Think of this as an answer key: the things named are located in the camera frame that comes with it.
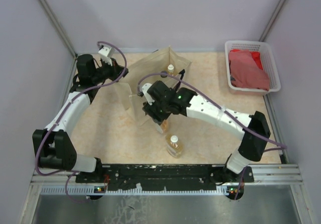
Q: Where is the orange bottle pink cap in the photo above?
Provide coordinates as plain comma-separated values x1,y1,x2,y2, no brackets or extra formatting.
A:
156,120,169,134

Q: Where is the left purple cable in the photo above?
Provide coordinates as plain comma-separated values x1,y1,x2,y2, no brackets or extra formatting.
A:
34,41,129,204

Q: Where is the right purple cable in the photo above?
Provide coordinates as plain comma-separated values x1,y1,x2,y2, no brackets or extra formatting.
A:
136,72,288,201

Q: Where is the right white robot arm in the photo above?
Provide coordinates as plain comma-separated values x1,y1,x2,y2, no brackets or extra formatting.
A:
139,81,270,182

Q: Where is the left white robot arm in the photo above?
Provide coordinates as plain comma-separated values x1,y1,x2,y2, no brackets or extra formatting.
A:
32,54,128,182

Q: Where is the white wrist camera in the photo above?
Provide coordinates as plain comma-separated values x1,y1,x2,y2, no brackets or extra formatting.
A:
137,83,155,106
98,46,115,66

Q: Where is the white plastic basket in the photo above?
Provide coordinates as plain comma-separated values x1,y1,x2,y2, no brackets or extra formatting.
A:
225,40,281,96

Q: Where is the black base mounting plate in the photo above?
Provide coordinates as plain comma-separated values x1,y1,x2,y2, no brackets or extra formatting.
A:
76,164,254,192

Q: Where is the amber bottle white cap tall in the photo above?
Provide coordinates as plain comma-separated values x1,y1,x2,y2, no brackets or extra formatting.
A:
167,64,175,76

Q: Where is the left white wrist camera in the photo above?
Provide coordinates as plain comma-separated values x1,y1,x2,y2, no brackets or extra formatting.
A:
98,46,115,66

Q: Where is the beige canvas tote bag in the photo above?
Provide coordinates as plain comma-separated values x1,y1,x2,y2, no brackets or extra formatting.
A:
115,45,193,127

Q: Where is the pink cloth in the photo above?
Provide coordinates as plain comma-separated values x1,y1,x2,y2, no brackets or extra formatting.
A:
228,49,270,91

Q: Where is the red cloth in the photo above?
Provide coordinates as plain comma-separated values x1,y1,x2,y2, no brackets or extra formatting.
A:
251,52,263,70

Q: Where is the aluminium frame rail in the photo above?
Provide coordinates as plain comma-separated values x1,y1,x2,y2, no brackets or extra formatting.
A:
31,164,303,198

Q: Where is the yellow bottle white cap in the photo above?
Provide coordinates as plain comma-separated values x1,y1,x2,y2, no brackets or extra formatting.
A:
166,134,184,158

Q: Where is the purple cable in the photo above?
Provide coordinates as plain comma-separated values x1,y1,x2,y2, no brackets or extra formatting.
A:
136,72,288,201
34,41,129,204

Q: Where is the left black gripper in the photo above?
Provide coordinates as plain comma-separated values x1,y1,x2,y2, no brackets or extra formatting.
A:
91,56,127,84

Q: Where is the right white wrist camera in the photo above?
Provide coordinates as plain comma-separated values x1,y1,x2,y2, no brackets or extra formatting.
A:
137,83,155,106

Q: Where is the clear bottle dark cap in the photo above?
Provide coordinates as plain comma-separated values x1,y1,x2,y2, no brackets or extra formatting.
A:
160,71,168,78

